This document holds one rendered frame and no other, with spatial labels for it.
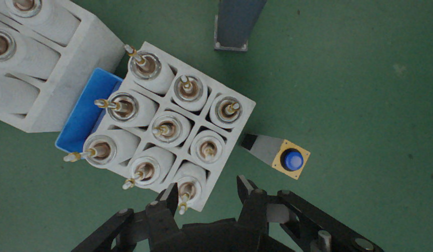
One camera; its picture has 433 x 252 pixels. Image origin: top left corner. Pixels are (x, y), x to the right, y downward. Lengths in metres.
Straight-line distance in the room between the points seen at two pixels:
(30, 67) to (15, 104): 0.11
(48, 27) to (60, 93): 0.17
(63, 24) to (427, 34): 1.51
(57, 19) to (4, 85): 0.21
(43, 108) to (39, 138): 0.29
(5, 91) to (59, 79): 0.10
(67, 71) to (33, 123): 0.17
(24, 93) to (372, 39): 1.35
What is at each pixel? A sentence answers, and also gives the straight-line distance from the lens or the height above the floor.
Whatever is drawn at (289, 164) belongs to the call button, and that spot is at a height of 0.33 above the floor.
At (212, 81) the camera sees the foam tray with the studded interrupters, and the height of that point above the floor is 0.18.
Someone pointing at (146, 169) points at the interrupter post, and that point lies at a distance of 0.40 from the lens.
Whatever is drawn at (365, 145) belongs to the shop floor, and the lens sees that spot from 1.00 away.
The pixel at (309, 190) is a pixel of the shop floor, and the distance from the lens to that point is 0.85.
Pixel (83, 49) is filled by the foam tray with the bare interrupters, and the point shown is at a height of 0.16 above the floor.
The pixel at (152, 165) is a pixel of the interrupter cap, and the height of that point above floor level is 0.25.
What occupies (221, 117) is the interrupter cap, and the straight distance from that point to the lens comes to 0.37.
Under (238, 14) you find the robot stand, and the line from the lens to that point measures 0.54.
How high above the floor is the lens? 0.62
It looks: 85 degrees down
